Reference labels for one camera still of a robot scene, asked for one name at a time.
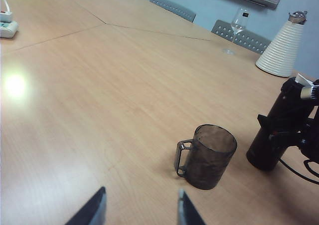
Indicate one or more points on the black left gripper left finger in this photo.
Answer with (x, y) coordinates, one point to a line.
(92, 212)

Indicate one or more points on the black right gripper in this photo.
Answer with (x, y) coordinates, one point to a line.
(311, 135)

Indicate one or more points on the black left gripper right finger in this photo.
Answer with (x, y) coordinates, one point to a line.
(187, 215)

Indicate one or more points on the black thermos cup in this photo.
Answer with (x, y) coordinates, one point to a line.
(269, 150)

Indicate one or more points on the translucent grey textured mug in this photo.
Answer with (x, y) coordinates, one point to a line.
(211, 165)

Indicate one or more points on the white ribbed cone carafe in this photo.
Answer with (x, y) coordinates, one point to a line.
(281, 53)

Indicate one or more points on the clear wine glass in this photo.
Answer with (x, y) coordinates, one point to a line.
(236, 25)

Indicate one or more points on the long white power strip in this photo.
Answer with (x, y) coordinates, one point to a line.
(7, 30)

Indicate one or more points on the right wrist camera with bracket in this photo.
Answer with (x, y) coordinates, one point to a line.
(307, 92)

